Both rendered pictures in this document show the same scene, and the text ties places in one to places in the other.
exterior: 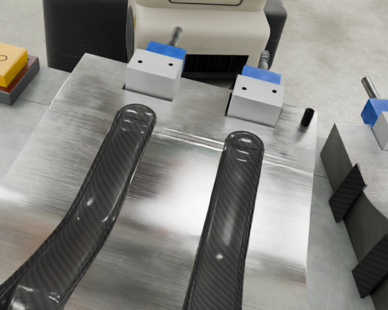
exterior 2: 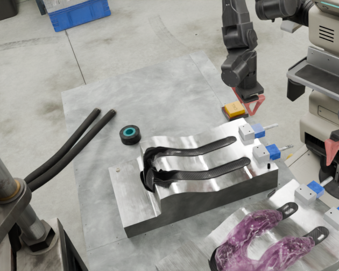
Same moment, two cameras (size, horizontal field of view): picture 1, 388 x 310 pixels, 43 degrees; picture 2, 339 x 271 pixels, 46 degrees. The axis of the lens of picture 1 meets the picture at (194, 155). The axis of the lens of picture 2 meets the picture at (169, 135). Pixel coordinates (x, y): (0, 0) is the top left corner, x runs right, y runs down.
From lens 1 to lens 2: 1.04 m
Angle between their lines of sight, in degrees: 54
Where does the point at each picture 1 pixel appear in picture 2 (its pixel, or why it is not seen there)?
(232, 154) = (240, 161)
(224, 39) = not seen: hidden behind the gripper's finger
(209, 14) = (331, 127)
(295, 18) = not seen: outside the picture
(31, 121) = not seen: hidden behind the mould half
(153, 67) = (244, 129)
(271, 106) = (257, 155)
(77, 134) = (215, 135)
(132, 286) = (182, 163)
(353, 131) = (294, 185)
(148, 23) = (303, 119)
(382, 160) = (288, 197)
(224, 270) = (204, 177)
